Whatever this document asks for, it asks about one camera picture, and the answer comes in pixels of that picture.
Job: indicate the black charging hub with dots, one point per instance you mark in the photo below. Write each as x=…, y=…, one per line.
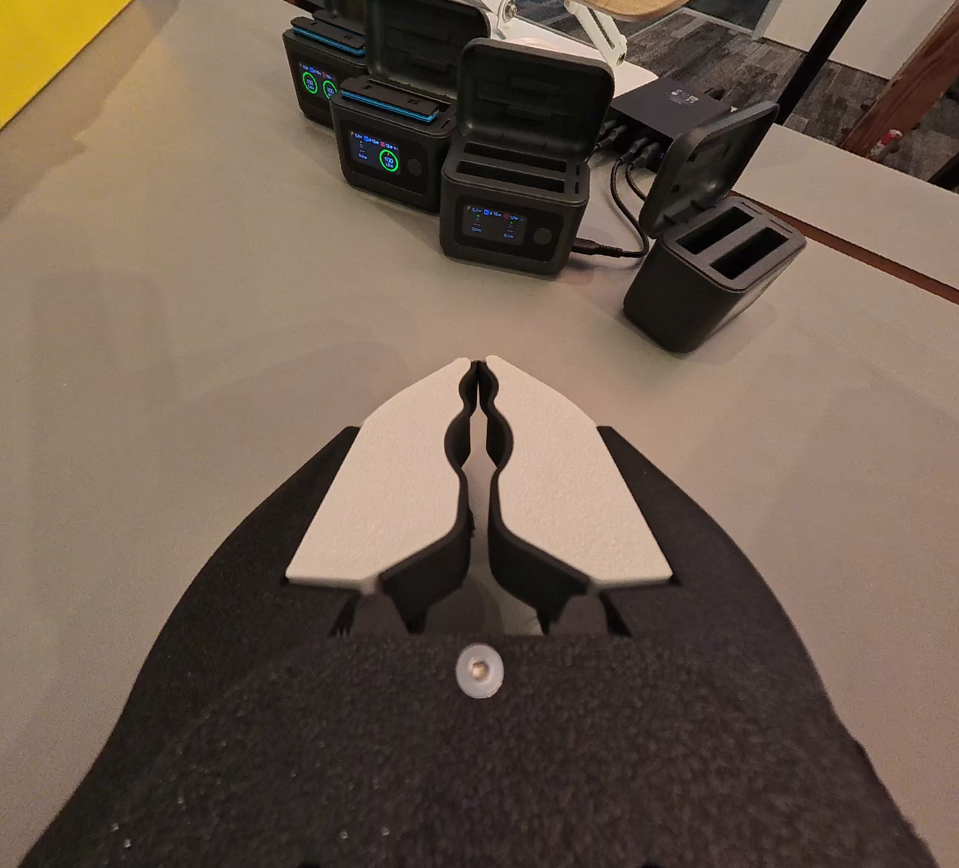
x=675, y=104

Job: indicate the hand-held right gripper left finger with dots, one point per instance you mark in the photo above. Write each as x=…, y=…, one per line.
x=375, y=501

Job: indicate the white base mat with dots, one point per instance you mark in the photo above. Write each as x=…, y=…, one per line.
x=642, y=74

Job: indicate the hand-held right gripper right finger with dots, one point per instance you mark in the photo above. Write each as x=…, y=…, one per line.
x=585, y=501

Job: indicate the black battery blue stripe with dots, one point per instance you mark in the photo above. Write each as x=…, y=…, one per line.
x=393, y=104
x=330, y=38

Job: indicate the black metal leg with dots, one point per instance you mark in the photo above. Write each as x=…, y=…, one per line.
x=854, y=7

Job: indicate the brown wooden post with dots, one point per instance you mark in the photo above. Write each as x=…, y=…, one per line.
x=914, y=89

